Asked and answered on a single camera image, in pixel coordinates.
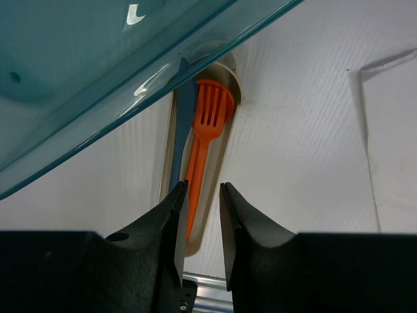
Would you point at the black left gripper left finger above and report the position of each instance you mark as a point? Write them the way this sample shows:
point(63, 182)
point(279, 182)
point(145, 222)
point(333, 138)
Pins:
point(135, 269)

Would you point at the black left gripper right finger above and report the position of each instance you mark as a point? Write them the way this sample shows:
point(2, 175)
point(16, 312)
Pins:
point(271, 269)

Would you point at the orange plastic fork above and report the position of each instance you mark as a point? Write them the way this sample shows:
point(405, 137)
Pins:
point(204, 133)

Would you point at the blue plastic knife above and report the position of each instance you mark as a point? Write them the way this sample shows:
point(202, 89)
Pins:
point(187, 97)

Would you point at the white paper napkin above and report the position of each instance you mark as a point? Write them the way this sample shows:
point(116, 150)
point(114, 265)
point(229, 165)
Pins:
point(384, 97)

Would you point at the orange plastic spoon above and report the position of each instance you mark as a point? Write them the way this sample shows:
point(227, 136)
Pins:
point(209, 91)

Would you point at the teal translucent plastic bin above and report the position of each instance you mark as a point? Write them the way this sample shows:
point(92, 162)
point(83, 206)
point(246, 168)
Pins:
point(72, 71)

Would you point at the aluminium front rail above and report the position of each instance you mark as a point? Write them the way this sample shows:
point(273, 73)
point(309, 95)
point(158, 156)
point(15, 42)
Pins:
point(211, 293)

